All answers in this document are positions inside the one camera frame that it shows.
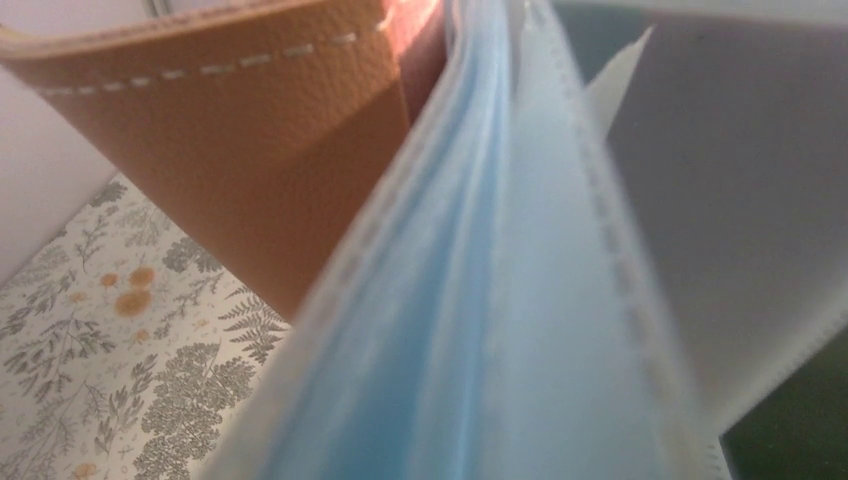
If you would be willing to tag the tan leather card holder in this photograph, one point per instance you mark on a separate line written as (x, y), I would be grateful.
(511, 239)

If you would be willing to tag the floral table cloth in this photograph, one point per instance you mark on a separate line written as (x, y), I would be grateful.
(127, 350)

